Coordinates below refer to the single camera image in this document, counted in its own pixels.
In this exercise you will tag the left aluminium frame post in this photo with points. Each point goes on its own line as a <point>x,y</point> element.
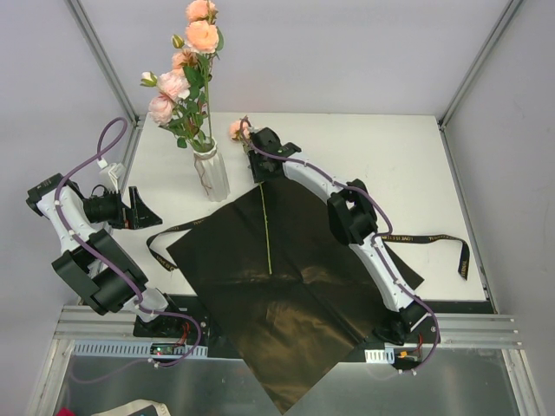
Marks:
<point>102,59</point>

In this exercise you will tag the red cloth item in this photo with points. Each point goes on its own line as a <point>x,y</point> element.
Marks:
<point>64,411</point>

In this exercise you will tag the black paper flower wrap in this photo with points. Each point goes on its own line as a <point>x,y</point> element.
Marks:
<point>226,255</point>

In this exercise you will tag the pink rose stem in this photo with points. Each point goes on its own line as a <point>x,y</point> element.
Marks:
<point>184,69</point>
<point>204,38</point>
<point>168,88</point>
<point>239,132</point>

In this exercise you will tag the left white cable duct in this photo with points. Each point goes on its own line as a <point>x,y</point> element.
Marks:
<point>138,349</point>

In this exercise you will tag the cream tote bag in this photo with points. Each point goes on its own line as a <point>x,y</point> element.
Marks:
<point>138,408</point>

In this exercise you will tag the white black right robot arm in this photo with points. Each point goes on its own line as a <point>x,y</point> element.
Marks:
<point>353,223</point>

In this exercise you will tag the right aluminium frame post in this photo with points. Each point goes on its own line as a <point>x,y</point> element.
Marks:
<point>492,40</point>

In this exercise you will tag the aluminium frame post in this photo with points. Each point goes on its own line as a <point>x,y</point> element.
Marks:
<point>492,40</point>
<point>102,59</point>

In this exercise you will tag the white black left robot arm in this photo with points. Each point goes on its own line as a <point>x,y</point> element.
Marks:
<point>92,263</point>

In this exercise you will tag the white ribbed ceramic vase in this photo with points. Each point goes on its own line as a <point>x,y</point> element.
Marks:
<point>210,166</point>

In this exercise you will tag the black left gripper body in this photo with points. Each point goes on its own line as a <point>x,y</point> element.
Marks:
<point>128,215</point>

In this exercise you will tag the aluminium front frame rail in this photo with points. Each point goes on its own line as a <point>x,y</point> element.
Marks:
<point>456,330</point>

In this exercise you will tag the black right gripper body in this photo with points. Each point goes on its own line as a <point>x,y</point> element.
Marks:
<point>256,160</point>

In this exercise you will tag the white cable duct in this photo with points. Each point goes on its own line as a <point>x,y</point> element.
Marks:
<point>138,349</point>
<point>389,355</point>

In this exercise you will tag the right white cable duct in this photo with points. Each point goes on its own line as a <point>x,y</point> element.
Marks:
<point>389,355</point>

